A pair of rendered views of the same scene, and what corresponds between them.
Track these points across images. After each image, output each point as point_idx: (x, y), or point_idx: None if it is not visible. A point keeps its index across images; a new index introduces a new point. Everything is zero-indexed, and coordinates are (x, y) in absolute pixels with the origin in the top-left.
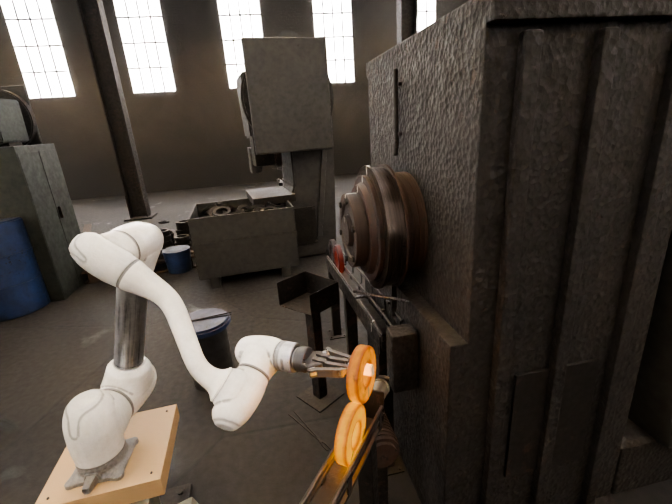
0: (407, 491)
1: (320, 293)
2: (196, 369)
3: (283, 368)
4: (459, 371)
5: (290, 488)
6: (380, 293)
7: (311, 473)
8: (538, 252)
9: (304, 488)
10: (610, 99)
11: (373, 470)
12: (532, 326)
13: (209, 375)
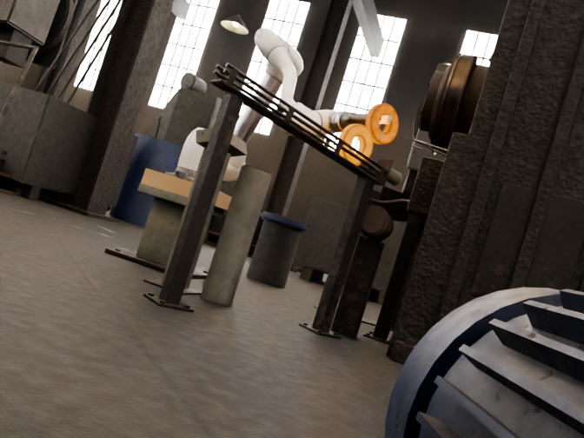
0: (384, 346)
1: (393, 193)
2: (285, 96)
3: (334, 121)
4: (454, 156)
5: (285, 307)
6: None
7: (308, 314)
8: (543, 80)
9: (296, 311)
10: None
11: (359, 209)
12: (527, 142)
13: (290, 100)
